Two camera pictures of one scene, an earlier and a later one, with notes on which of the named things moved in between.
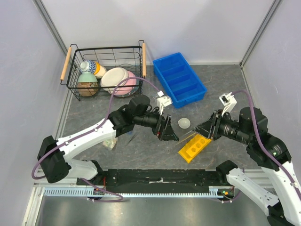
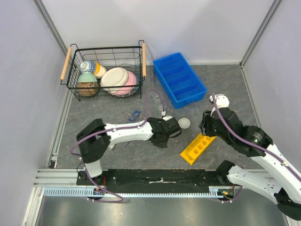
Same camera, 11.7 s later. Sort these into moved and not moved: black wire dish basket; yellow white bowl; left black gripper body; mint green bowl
Moved: left black gripper body
Not moved: yellow white bowl; mint green bowl; black wire dish basket
